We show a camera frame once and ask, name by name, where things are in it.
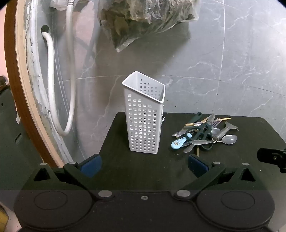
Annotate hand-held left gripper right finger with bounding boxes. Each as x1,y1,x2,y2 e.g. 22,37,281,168
173,154,266,200

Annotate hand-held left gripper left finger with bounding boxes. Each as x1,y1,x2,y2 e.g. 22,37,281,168
21,154,115,200

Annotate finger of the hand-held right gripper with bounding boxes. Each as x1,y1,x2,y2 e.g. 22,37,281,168
257,147,286,173

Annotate blue handled spoon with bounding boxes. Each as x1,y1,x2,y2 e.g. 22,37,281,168
171,133,193,149

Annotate dark green handled scissors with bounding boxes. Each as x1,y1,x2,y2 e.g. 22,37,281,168
185,113,215,151

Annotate metal peeler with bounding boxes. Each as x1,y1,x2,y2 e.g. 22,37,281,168
212,122,238,142

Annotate large silver spoon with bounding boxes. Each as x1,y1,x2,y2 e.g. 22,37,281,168
190,134,238,145

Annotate green handled knife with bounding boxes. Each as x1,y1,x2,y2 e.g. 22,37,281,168
179,112,203,132

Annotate white perforated utensil holder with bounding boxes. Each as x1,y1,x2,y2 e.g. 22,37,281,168
122,71,166,155

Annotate dark cabinet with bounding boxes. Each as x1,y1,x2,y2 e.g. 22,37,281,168
0,88,45,190

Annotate plastic bag of dried leaves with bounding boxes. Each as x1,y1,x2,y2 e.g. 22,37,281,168
98,0,200,53

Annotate white hose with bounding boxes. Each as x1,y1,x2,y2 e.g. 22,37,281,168
41,0,76,137

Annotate brown wooden frame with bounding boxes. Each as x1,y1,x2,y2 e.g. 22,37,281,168
4,0,65,168

